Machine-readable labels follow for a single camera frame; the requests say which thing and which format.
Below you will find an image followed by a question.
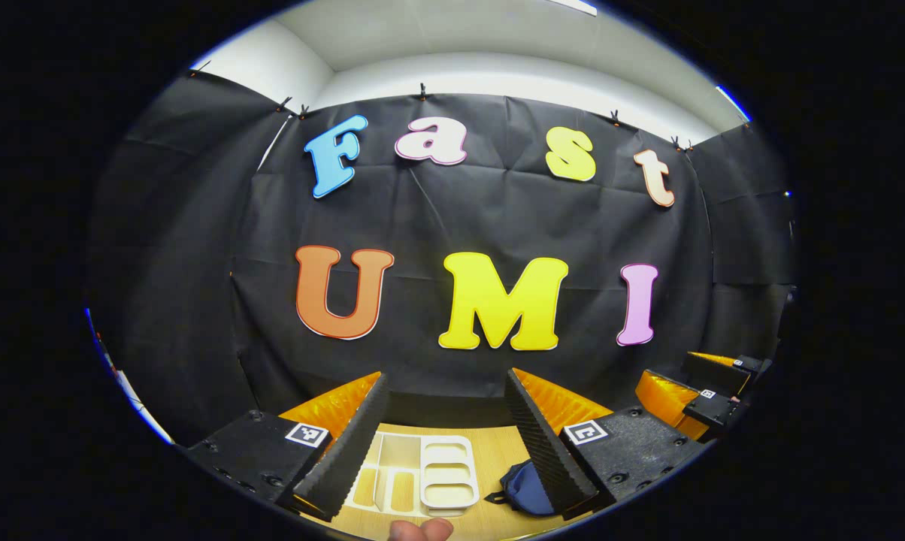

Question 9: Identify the blue schoolbag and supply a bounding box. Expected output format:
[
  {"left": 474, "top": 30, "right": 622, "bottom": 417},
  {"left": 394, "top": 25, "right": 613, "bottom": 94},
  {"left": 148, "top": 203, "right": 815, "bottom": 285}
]
[{"left": 484, "top": 460, "right": 558, "bottom": 518}]

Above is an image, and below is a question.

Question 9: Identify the black backdrop cloth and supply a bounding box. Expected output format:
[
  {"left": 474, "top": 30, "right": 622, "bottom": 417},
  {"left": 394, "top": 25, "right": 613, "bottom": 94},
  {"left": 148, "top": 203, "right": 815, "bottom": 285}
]
[{"left": 88, "top": 69, "right": 799, "bottom": 448}]

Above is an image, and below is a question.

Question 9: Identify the cream plastic bookshelf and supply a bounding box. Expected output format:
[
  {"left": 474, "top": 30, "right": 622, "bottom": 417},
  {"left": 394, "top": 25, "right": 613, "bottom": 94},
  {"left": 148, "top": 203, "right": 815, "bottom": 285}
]
[{"left": 345, "top": 432, "right": 480, "bottom": 518}]

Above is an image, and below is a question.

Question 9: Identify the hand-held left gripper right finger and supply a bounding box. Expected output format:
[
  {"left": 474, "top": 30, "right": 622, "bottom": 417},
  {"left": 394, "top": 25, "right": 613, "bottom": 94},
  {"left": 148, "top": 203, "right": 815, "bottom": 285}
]
[{"left": 504, "top": 367, "right": 713, "bottom": 521}]

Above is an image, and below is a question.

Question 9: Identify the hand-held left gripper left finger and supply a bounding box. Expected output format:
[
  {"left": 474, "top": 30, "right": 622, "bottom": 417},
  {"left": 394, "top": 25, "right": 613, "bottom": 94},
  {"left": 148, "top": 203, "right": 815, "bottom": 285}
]
[{"left": 186, "top": 370, "right": 391, "bottom": 523}]

